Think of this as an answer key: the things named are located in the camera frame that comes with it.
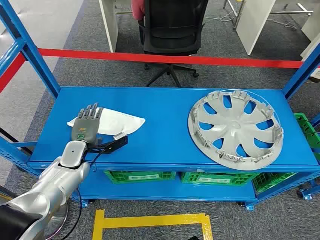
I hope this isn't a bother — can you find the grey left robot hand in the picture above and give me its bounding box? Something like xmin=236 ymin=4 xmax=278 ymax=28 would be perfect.
xmin=72 ymin=102 xmax=104 ymax=146

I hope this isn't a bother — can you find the white curved car body part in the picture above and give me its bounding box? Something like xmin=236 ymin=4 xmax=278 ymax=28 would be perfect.
xmin=66 ymin=107 xmax=146 ymax=137

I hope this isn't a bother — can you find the blue metal shelf rack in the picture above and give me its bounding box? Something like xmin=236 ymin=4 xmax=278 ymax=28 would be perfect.
xmin=297 ymin=112 xmax=320 ymax=202
xmin=0 ymin=0 xmax=320 ymax=212

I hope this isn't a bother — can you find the green folded plastic crate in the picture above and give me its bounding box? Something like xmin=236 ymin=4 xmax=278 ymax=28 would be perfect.
xmin=294 ymin=113 xmax=320 ymax=162
xmin=253 ymin=172 xmax=297 ymax=194
xmin=104 ymin=170 xmax=177 ymax=185
xmin=181 ymin=171 xmax=260 ymax=187

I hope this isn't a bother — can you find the white desk side panel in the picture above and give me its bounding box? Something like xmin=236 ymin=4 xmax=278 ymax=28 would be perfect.
xmin=300 ymin=13 xmax=320 ymax=80
xmin=98 ymin=0 xmax=119 ymax=54
xmin=235 ymin=0 xmax=277 ymax=57

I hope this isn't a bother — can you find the yellow tape square outline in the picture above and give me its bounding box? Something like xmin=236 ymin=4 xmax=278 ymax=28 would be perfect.
xmin=92 ymin=209 xmax=214 ymax=240

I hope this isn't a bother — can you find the person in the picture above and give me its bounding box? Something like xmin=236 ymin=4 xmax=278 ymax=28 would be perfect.
xmin=131 ymin=0 xmax=146 ymax=21

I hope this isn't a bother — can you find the black office chair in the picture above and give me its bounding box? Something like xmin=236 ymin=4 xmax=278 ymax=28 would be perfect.
xmin=138 ymin=0 xmax=210 ymax=89

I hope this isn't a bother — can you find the grey plastic wheel hubcap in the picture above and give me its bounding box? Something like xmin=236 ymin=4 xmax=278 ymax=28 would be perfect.
xmin=188 ymin=90 xmax=285 ymax=172

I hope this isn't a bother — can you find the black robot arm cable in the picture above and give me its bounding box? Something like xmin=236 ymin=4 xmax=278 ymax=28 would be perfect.
xmin=60 ymin=150 xmax=99 ymax=240

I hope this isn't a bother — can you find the grey metal desk frame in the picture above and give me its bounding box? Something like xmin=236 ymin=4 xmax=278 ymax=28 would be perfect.
xmin=223 ymin=0 xmax=315 ymax=31

